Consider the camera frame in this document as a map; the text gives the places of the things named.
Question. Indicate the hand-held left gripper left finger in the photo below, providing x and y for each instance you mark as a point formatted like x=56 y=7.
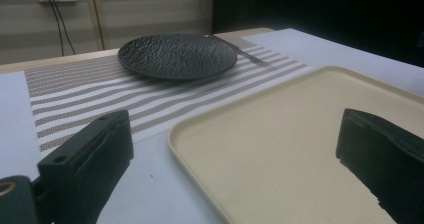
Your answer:
x=87 y=157

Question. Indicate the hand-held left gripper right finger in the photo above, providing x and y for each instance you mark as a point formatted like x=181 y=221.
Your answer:
x=383 y=150

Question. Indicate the black textured plate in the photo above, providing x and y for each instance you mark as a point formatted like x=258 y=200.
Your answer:
x=176 y=55

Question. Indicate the striped woven placemat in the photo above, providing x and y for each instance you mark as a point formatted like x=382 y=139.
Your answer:
x=110 y=94

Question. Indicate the beige plastic tray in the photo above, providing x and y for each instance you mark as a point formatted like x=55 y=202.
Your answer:
x=286 y=140

